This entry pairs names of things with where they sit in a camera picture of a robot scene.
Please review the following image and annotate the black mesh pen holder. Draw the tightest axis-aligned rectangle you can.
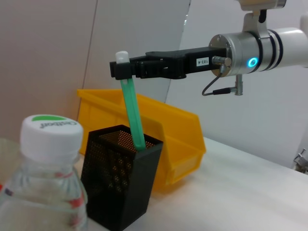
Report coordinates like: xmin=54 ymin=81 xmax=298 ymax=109
xmin=80 ymin=124 xmax=164 ymax=231

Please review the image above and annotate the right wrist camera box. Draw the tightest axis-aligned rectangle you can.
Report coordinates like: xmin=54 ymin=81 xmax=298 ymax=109
xmin=237 ymin=0 xmax=288 ymax=12

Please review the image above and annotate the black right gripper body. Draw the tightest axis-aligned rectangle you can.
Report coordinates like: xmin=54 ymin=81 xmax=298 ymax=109
xmin=168 ymin=46 xmax=229 ymax=79

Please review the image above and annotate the yellow plastic bin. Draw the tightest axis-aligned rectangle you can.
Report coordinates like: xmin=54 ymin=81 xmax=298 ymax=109
xmin=77 ymin=89 xmax=207 ymax=193

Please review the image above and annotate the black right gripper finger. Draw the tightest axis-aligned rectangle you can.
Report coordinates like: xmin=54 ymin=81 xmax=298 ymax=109
xmin=130 ymin=51 xmax=174 ymax=63
xmin=109 ymin=59 xmax=175 ymax=80

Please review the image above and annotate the metal clamp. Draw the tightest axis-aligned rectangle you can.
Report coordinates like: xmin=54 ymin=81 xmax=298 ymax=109
xmin=293 ymin=148 xmax=308 ymax=174

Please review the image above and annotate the clear bottle with green label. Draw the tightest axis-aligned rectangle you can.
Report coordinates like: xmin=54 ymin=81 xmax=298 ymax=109
xmin=0 ymin=114 xmax=89 ymax=231

